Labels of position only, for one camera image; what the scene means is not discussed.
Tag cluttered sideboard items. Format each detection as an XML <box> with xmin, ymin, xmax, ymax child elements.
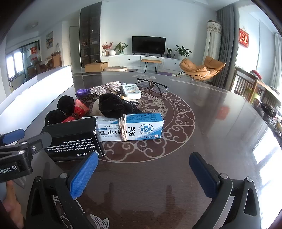
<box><xmin>253</xmin><ymin>97</ymin><xmax>282</xmax><ymax>137</ymax></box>

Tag dark wooden dining chair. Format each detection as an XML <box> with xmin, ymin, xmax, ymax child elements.
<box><xmin>231</xmin><ymin>67</ymin><xmax>274</xmax><ymax>105</ymax></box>

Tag red flower arrangement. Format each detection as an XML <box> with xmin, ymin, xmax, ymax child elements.
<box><xmin>102</xmin><ymin>42</ymin><xmax>113</xmax><ymax>56</ymax></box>

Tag person's left hand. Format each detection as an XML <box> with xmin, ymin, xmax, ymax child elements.
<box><xmin>3</xmin><ymin>182</ymin><xmax>23</xmax><ymax>227</ymax></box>

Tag orange lounge chair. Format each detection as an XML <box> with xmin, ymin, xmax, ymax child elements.
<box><xmin>178</xmin><ymin>56</ymin><xmax>226</xmax><ymax>82</ymax></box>

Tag wooden bench black legs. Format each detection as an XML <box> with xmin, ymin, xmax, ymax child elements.
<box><xmin>141</xmin><ymin>59</ymin><xmax>162</xmax><ymax>73</ymax></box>

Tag red wall hanging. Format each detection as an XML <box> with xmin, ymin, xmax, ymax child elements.
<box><xmin>239</xmin><ymin>28</ymin><xmax>249</xmax><ymax>48</ymax></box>

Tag large potted plant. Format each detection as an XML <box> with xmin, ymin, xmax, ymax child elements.
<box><xmin>175</xmin><ymin>45</ymin><xmax>192</xmax><ymax>60</ymax></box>

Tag white door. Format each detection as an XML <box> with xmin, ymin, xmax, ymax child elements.
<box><xmin>69</xmin><ymin>26</ymin><xmax>80</xmax><ymax>66</ymax></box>

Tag white sheer curtain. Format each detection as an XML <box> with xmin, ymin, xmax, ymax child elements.
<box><xmin>270</xmin><ymin>33</ymin><xmax>282</xmax><ymax>91</ymax></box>

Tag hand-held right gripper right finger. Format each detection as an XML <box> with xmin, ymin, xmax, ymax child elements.
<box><xmin>189</xmin><ymin>151</ymin><xmax>261</xmax><ymax>229</ymax></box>

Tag cardboard box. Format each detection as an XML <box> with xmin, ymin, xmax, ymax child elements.
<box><xmin>84</xmin><ymin>62</ymin><xmax>108</xmax><ymax>73</ymax></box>

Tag purple bottle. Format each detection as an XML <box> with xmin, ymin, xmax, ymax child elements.
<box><xmin>75</xmin><ymin>88</ymin><xmax>92</xmax><ymax>97</ymax></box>

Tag framed wall painting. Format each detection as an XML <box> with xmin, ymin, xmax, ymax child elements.
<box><xmin>46</xmin><ymin>31</ymin><xmax>54</xmax><ymax>49</ymax></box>

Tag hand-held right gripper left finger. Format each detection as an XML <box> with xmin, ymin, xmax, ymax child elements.
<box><xmin>26</xmin><ymin>151</ymin><xmax>99</xmax><ymax>229</ymax></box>

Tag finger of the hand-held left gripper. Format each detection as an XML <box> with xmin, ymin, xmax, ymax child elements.
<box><xmin>24</xmin><ymin>132</ymin><xmax>52</xmax><ymax>154</ymax></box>
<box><xmin>0</xmin><ymin>129</ymin><xmax>28</xmax><ymax>152</ymax></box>

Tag grey curtain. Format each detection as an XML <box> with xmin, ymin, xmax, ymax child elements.
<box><xmin>213</xmin><ymin>4</ymin><xmax>239</xmax><ymax>92</ymax></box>

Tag black box white print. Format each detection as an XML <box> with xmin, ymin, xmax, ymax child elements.
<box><xmin>41</xmin><ymin>117</ymin><xmax>106</xmax><ymax>163</ymax></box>

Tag white knit hat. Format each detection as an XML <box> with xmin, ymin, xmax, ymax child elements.
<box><xmin>92</xmin><ymin>101</ymin><xmax>102</xmax><ymax>116</ymax></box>

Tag blue white medicine box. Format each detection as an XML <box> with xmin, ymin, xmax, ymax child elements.
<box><xmin>95</xmin><ymin>113</ymin><xmax>164</xmax><ymax>143</ymax></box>

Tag sliding glass door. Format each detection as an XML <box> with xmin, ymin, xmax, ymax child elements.
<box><xmin>22</xmin><ymin>41</ymin><xmax>41</xmax><ymax>81</ymax></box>

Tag white plastic bottle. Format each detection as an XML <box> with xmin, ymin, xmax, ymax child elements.
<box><xmin>122</xmin><ymin>83</ymin><xmax>142</xmax><ymax>100</ymax></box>

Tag black fuzzy garment silver trim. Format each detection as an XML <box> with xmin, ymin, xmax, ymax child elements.
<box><xmin>98</xmin><ymin>94</ymin><xmax>145</xmax><ymax>119</ymax></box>

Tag white television cabinet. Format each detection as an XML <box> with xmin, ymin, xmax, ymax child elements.
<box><xmin>100</xmin><ymin>54</ymin><xmax>188</xmax><ymax>72</ymax></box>

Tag round wooden low table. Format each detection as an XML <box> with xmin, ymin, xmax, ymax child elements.
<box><xmin>105</xmin><ymin>66</ymin><xmax>127</xmax><ymax>72</ymax></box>

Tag black frame glasses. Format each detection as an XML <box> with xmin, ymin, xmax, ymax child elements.
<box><xmin>136</xmin><ymin>78</ymin><xmax>169</xmax><ymax>97</ymax></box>

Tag black flat television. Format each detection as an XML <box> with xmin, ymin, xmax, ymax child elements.
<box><xmin>132</xmin><ymin>36</ymin><xmax>166</xmax><ymax>55</ymax></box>

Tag white covered standing air conditioner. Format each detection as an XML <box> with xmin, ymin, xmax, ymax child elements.
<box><xmin>203</xmin><ymin>20</ymin><xmax>223</xmax><ymax>66</ymax></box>

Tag dark glass display cabinet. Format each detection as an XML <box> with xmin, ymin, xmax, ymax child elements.
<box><xmin>79</xmin><ymin>4</ymin><xmax>102</xmax><ymax>68</ymax></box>

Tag leafy potted plant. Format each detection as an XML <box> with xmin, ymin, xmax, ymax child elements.
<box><xmin>114</xmin><ymin>42</ymin><xmax>128</xmax><ymax>55</ymax></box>

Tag dark patterned glass desktop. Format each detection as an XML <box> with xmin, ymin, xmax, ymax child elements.
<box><xmin>0</xmin><ymin>72</ymin><xmax>282</xmax><ymax>229</ymax></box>

